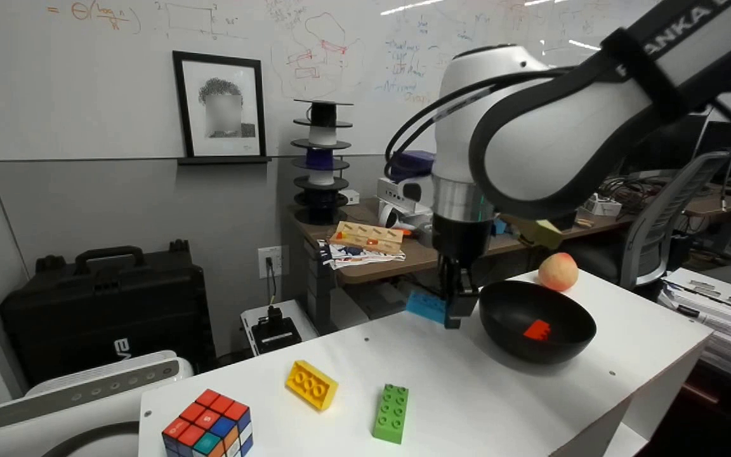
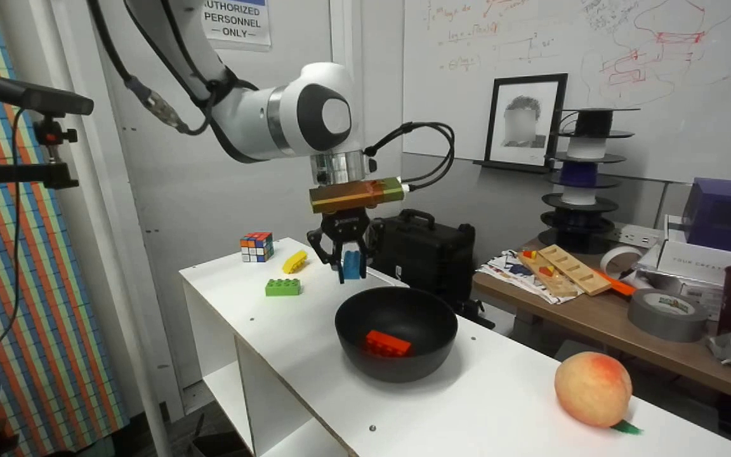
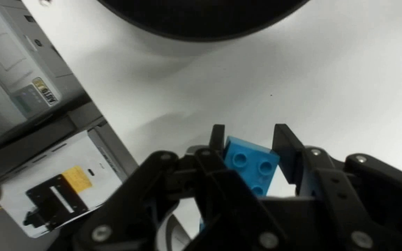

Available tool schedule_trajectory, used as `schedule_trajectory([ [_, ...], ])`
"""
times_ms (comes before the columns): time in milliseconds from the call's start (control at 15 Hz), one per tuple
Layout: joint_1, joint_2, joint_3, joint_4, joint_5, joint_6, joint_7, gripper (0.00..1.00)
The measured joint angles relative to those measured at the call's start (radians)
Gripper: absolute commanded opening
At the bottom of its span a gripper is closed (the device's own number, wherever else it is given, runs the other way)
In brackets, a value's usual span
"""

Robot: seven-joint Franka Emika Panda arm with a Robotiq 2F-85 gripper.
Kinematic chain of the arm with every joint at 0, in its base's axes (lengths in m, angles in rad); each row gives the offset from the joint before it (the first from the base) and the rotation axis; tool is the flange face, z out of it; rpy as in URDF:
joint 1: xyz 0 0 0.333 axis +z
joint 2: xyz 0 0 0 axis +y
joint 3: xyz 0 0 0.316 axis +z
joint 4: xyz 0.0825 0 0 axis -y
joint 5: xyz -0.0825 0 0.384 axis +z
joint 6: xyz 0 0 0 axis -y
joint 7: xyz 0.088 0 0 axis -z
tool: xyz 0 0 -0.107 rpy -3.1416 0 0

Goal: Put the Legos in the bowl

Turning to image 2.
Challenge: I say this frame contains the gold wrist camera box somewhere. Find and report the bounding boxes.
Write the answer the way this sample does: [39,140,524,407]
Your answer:
[306,175,407,215]

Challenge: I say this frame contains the black camera on stand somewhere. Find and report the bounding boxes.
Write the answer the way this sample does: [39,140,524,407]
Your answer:
[0,76,98,193]

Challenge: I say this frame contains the orange tool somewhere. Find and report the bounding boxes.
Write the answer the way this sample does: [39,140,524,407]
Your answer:
[595,269,642,302]

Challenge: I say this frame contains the black hard carrying case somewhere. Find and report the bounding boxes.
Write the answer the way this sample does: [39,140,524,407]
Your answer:
[366,206,479,310]

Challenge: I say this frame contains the stack of filament spools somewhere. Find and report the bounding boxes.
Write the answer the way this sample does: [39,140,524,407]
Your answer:
[536,103,644,255]

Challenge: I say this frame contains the grey duct tape roll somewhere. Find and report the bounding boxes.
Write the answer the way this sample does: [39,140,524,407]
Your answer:
[623,287,712,344]

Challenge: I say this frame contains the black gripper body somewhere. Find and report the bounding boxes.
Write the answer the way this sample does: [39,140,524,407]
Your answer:
[316,206,376,245]

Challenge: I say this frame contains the green Lego brick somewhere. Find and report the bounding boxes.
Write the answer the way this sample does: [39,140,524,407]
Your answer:
[262,274,306,299]

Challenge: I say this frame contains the whiteboard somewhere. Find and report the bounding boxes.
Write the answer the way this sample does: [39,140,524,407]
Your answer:
[399,0,731,186]

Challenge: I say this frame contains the purple box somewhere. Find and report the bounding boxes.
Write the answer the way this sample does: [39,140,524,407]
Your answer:
[683,175,731,261]

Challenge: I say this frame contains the yellow Lego brick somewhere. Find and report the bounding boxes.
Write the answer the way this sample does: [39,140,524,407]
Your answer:
[278,245,312,277]

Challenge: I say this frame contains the wooden puzzle board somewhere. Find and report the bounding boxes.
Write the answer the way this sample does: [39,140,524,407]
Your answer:
[517,240,614,302]

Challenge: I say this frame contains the colourful striped cloth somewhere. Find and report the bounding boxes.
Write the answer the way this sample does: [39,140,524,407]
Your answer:
[0,0,143,457]

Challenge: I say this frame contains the white cardboard box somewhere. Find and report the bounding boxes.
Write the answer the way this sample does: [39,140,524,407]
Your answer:
[636,220,731,292]

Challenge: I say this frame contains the white shelf unit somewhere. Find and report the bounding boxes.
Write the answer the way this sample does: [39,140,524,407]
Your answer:
[178,236,731,457]

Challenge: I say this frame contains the wooden desk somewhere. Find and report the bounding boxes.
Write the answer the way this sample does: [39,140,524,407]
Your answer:
[470,240,731,417]

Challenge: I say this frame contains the red Lego brick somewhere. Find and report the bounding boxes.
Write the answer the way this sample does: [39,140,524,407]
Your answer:
[361,327,416,360]

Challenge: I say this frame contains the black bowl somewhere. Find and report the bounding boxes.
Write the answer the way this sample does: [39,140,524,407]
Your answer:
[333,283,462,385]

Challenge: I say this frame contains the black framed portrait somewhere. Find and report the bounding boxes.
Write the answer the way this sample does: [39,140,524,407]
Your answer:
[482,71,571,178]

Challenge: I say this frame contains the Rubik's cube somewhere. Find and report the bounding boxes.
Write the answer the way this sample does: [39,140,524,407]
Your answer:
[237,229,275,267]

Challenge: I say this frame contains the authorized personnel sign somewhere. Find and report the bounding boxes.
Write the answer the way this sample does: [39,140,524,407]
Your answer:
[194,0,273,51]

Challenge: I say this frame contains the toy peach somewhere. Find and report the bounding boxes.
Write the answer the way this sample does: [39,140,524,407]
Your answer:
[551,347,644,440]

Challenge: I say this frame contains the white tape roll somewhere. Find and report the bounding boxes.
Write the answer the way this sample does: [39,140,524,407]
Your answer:
[595,244,649,281]

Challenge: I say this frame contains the printed papers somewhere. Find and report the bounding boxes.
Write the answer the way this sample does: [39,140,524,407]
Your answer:
[475,245,583,306]

